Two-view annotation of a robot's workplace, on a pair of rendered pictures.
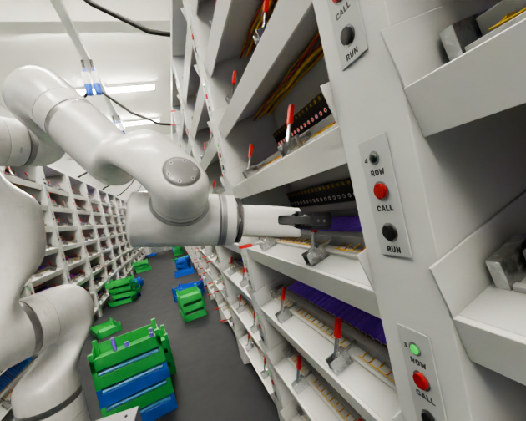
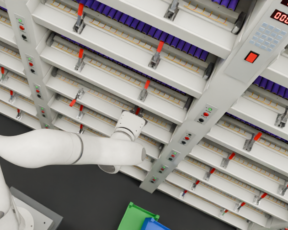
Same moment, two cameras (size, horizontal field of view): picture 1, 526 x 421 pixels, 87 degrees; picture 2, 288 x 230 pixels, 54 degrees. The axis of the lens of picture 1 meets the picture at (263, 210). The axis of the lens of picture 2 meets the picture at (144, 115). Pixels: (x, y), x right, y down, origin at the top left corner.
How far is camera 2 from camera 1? 1.09 m
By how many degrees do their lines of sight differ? 77
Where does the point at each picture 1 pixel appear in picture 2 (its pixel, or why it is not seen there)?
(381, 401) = (146, 148)
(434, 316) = (184, 152)
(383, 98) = (200, 131)
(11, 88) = (47, 163)
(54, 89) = (73, 148)
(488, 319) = (194, 153)
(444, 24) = not seen: hidden behind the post
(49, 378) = not seen: hidden behind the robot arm
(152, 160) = (139, 159)
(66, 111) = (84, 154)
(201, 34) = not seen: outside the picture
